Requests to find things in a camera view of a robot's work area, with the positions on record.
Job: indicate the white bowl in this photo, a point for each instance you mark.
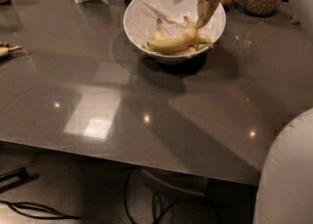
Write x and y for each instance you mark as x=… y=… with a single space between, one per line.
x=143 y=12

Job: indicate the yellow top banana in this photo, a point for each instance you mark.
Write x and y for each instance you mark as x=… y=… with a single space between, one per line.
x=177 y=43

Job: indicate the yellow banana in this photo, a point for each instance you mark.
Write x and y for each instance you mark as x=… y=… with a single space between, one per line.
x=177 y=43
x=200 y=39
x=158 y=33

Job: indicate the yellow rear banana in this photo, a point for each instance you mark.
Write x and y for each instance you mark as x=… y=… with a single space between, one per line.
x=158 y=33

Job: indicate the yellow bottom banana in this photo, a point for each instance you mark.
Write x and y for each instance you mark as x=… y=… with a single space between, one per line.
x=200 y=39

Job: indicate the banana at left edge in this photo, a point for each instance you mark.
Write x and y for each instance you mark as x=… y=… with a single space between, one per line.
x=6 y=49

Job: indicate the white paper napkin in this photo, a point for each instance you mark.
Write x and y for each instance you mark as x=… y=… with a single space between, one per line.
x=153 y=9

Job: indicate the black metal chair leg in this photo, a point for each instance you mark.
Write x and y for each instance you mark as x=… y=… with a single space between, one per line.
x=12 y=179

